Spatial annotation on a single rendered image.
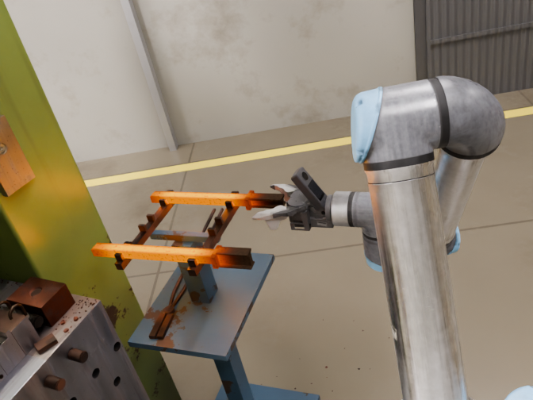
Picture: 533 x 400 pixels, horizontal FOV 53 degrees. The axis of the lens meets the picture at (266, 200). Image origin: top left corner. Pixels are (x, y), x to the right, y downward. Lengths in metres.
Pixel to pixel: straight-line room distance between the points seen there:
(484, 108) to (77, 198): 1.08
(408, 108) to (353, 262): 1.85
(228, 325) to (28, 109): 0.75
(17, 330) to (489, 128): 1.04
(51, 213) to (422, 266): 0.98
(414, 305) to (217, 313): 0.73
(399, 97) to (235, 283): 0.89
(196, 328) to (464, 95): 0.95
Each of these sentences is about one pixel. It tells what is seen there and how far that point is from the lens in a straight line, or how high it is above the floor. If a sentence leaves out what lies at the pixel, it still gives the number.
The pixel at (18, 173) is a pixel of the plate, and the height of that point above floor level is 1.22.
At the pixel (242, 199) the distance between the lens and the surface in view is 1.43.
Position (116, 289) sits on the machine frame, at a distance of 1.73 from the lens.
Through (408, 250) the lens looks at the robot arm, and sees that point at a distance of 0.89.
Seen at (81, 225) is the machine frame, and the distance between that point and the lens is 1.58.
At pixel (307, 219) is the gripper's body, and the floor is 0.94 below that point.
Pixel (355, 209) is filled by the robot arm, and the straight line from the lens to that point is 1.32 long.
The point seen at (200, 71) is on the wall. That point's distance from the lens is 3.93.
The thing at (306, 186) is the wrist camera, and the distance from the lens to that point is 1.34.
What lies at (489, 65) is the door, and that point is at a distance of 4.11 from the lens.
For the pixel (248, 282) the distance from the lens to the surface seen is 1.58.
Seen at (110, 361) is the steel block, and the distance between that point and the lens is 1.47.
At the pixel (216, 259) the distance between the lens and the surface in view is 1.26.
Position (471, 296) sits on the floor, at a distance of 2.48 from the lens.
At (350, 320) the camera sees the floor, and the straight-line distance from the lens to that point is 2.39.
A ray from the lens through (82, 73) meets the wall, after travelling 4.14.
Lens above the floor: 1.74
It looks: 33 degrees down
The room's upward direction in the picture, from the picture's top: 13 degrees counter-clockwise
